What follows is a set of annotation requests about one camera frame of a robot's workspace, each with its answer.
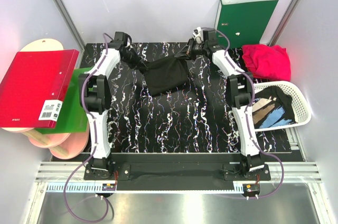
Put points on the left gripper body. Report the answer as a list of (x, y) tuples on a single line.
[(139, 63)]

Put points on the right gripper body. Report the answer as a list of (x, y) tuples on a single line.
[(189, 50)]

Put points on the black printed t-shirt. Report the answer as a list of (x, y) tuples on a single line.
[(272, 108), (165, 74)]

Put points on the pink t-shirt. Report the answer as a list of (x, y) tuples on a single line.
[(267, 62)]

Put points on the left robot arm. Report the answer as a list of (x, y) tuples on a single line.
[(95, 99)]

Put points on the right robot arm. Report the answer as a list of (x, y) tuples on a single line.
[(240, 94)]

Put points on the green lever arch binder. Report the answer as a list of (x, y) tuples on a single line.
[(243, 22)]

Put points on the green plastic folder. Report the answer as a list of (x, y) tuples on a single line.
[(72, 117)]

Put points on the black printed t-shirt in basket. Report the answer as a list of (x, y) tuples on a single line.
[(272, 108)]

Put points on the white plastic basket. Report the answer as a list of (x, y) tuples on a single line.
[(300, 106)]

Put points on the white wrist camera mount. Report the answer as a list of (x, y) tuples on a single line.
[(198, 35)]

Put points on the red ring binder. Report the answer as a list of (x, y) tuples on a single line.
[(34, 88)]

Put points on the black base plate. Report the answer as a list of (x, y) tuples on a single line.
[(175, 172)]

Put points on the aluminium rail frame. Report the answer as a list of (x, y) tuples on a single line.
[(60, 176)]

